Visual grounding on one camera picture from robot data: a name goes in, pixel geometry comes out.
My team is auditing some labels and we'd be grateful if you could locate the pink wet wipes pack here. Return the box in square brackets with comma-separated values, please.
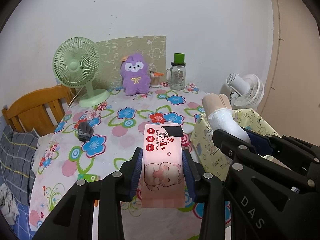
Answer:
[140, 124, 185, 208]

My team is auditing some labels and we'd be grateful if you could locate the white and beige towel roll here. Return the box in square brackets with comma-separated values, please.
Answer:
[202, 93, 251, 144]

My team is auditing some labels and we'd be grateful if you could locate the yellow cartoon storage box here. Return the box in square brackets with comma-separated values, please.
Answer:
[190, 108, 278, 181]

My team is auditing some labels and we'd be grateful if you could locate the beige door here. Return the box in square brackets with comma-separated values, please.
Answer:
[258, 0, 319, 145]

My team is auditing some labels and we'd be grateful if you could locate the floral tablecloth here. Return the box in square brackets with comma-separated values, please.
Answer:
[29, 84, 205, 231]

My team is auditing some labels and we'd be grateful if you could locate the white standing fan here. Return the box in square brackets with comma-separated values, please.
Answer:
[220, 73, 264, 110]

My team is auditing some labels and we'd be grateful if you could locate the grey rolled sock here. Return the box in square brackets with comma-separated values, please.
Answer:
[77, 121, 94, 142]

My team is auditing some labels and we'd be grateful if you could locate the glass mason jar mug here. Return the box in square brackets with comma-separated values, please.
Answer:
[166, 62, 186, 90]

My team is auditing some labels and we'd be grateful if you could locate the toothpick jar orange lid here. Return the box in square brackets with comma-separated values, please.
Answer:
[150, 71, 164, 88]

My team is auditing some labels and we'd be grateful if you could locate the green cup on jar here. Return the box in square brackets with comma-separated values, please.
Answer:
[174, 53, 185, 64]

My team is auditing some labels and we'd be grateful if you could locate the purple plush toy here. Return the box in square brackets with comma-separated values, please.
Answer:
[120, 53, 151, 96]

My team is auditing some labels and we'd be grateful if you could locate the wooden chair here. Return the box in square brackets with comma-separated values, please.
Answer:
[2, 85, 75, 136]

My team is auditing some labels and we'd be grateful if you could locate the grey plaid pillow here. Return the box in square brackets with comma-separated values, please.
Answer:
[1, 125, 38, 205]

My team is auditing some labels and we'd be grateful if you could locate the green desk fan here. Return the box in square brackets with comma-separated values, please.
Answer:
[53, 37, 110, 107]

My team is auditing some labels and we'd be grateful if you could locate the white crumpled cloth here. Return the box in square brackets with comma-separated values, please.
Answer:
[0, 183, 20, 225]

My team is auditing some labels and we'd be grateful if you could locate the green cartoon wall board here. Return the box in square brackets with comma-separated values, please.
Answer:
[92, 35, 167, 89]

